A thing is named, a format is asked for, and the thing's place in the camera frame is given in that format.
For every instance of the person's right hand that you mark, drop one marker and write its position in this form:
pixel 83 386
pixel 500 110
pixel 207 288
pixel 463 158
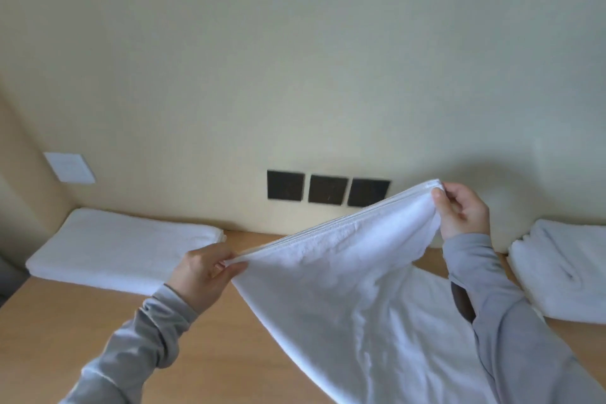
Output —
pixel 466 214

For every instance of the person's left hand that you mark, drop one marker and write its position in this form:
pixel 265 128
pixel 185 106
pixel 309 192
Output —
pixel 199 276

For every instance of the person's left thumb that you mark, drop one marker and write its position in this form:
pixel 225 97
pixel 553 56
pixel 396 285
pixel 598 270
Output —
pixel 232 273

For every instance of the person's right thumb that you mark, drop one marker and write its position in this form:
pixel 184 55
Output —
pixel 441 208

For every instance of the person's left forearm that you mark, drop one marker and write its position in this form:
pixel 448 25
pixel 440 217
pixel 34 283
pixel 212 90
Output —
pixel 128 347

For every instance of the person's right forearm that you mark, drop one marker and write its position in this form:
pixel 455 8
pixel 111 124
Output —
pixel 516 323

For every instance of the flat folded white towel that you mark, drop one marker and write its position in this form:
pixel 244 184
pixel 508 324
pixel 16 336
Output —
pixel 118 247

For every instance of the rumpled folded white towel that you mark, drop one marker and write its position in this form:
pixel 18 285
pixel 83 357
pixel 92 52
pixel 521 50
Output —
pixel 563 271

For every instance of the black wall socket plate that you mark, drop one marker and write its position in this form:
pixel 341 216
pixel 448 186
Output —
pixel 367 192
pixel 285 185
pixel 328 189

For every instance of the white wall switch plate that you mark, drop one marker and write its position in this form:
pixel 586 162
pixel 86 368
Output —
pixel 70 167

